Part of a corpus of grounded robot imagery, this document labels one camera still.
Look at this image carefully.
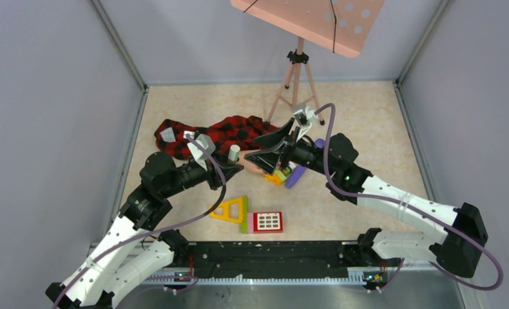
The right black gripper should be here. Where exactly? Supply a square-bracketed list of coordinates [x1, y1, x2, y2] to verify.
[245, 118, 336, 177]

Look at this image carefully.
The nail polish bottle grey cap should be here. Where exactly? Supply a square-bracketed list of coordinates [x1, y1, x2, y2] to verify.
[227, 144, 241, 164]

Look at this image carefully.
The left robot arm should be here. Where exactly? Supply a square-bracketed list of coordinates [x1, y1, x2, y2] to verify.
[46, 152, 243, 308]

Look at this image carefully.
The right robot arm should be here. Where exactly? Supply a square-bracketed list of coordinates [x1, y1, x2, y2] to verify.
[245, 120, 488, 278]

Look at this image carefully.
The mannequin hand with painted nails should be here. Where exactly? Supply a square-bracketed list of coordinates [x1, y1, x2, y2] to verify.
[238, 150, 265, 175]

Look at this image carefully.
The purple toy microphone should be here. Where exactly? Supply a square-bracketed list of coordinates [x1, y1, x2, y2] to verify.
[285, 138, 325, 189]

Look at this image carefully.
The red black plaid shirt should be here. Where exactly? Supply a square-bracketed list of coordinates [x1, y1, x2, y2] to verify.
[154, 115, 278, 160]

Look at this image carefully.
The yellow triangle toy piece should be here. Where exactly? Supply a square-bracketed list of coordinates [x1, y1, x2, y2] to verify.
[209, 196, 248, 224]

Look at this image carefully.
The green toy plate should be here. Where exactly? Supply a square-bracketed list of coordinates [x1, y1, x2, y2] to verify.
[240, 196, 249, 234]

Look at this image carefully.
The red window toy block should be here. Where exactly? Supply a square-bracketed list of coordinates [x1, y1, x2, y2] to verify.
[246, 212, 283, 234]

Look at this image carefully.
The pink music stand tripod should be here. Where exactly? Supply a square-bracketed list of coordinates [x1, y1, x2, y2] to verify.
[266, 36, 321, 122]

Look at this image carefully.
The pink perforated stand tray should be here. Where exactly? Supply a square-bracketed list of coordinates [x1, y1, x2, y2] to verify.
[230, 0, 385, 58]

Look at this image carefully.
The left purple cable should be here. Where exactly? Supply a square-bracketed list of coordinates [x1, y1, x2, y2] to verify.
[52, 135, 227, 309]

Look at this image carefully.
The purple cable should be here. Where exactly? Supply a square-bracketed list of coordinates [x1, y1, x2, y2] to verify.
[52, 135, 227, 309]
[314, 103, 504, 292]

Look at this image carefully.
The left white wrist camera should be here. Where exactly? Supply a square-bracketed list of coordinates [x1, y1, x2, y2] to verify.
[184, 131, 216, 171]

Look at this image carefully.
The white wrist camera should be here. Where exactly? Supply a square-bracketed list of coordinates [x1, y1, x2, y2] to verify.
[184, 131, 216, 171]
[293, 103, 318, 138]

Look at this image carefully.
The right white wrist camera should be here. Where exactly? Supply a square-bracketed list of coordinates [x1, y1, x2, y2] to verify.
[293, 103, 318, 138]

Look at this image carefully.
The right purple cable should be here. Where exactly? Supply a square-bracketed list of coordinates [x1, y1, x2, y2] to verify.
[314, 103, 504, 292]

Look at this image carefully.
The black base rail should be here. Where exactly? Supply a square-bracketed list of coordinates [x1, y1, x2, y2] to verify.
[172, 241, 382, 279]

